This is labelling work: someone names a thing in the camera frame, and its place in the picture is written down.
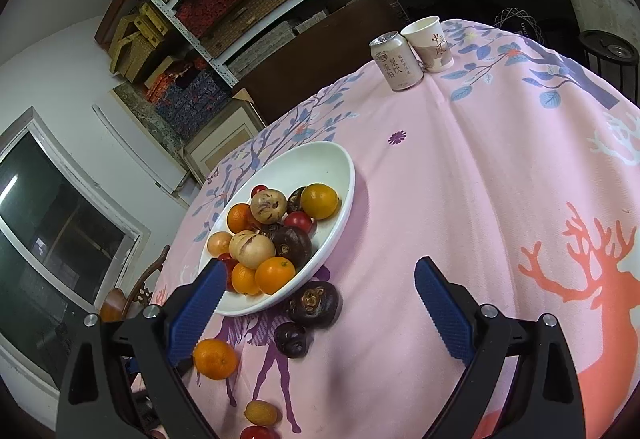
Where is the beige picture frame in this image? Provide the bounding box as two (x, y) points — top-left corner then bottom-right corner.
(182, 89), (266, 185)

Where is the brown wooden board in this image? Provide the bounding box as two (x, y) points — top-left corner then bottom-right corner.
(235, 0), (406, 125)

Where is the white oval plate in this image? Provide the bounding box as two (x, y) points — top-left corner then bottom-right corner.
(199, 142), (356, 317)

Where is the stack of blue patterned boxes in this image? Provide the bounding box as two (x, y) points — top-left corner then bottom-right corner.
(145, 62), (233, 137)

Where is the silver drink can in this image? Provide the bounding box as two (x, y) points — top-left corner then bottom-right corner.
(369, 31), (425, 92)

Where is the printed paper cup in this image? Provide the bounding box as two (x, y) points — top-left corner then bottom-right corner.
(401, 16), (455, 73)

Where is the pile of yellow woven boxes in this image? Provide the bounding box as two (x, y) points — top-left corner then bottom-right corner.
(107, 2), (173, 85)

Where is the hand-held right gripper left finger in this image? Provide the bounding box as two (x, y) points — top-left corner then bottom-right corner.
(56, 259), (228, 439)

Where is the pink deer print tablecloth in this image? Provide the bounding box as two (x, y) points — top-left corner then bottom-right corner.
(150, 16), (640, 439)

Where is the small yellow green fruit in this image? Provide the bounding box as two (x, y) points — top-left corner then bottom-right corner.
(243, 400), (279, 426)

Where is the wooden chair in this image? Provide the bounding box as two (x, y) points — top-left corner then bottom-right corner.
(100, 244), (171, 322)

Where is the small red plum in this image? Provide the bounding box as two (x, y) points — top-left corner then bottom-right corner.
(240, 425), (281, 439)

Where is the pale pepino melon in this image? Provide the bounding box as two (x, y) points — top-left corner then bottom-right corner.
(207, 231), (234, 257)
(250, 188), (288, 224)

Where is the black round stool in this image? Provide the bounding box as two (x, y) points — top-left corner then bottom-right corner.
(578, 30), (640, 87)

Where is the white metal shelf rack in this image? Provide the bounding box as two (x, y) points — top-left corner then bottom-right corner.
(127, 0), (551, 90)

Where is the yellow orange citrus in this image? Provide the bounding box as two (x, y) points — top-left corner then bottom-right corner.
(300, 183), (340, 220)
(231, 263), (262, 296)

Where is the grey marble slab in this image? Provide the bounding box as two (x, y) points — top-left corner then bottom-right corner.
(114, 84), (191, 155)

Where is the white leaning board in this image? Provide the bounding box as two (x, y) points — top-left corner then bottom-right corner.
(92, 104), (201, 210)

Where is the large orange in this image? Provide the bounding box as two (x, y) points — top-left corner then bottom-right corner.
(255, 256), (297, 296)

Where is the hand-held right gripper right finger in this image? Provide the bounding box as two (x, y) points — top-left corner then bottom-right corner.
(414, 256), (586, 439)

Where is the striped pepino melon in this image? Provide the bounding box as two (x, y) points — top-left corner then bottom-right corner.
(229, 230), (276, 270)

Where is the white frame window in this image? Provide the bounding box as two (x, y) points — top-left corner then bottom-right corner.
(0, 106), (151, 400)

